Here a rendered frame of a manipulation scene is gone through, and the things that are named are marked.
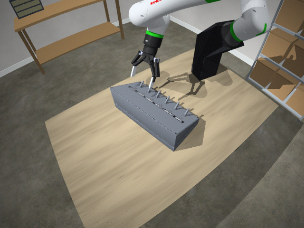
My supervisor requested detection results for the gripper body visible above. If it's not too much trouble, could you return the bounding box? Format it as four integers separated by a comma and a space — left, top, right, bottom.
142, 45, 158, 63

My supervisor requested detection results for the grey switch console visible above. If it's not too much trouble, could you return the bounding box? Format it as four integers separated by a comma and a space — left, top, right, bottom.
110, 81, 199, 151

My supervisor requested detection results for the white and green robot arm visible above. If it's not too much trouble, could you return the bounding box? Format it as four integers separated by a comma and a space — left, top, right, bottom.
129, 0, 271, 48

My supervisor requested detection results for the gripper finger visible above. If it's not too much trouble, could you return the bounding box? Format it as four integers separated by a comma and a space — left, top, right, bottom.
147, 57, 160, 88
131, 51, 146, 77

